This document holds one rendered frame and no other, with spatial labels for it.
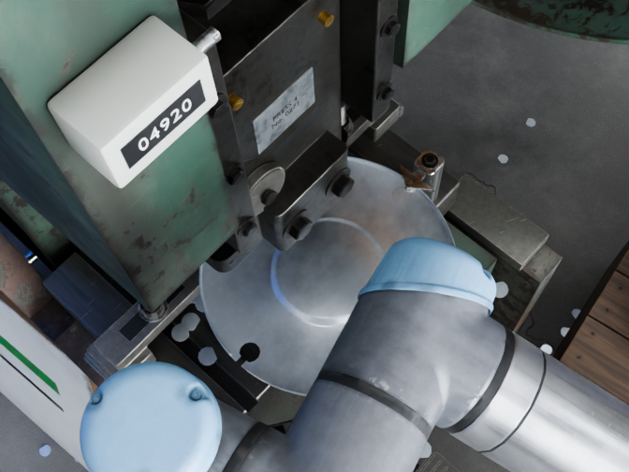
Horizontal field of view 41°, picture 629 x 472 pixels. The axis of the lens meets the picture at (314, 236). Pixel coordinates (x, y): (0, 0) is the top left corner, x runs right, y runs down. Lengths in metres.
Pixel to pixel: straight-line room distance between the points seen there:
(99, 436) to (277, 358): 0.47
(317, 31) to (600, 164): 1.37
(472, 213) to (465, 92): 0.90
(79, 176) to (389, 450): 0.22
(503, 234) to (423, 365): 0.66
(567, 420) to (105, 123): 0.31
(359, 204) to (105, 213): 0.52
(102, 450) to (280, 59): 0.33
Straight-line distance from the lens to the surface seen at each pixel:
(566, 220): 1.90
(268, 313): 0.94
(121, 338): 0.99
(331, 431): 0.48
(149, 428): 0.46
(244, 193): 0.66
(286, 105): 0.71
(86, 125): 0.40
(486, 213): 1.15
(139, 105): 0.40
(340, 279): 0.94
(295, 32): 0.65
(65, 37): 0.40
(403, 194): 0.99
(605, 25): 0.89
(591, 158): 1.99
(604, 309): 1.45
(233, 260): 0.86
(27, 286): 1.18
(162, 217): 0.57
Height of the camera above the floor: 1.66
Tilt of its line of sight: 65 degrees down
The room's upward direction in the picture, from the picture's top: 5 degrees counter-clockwise
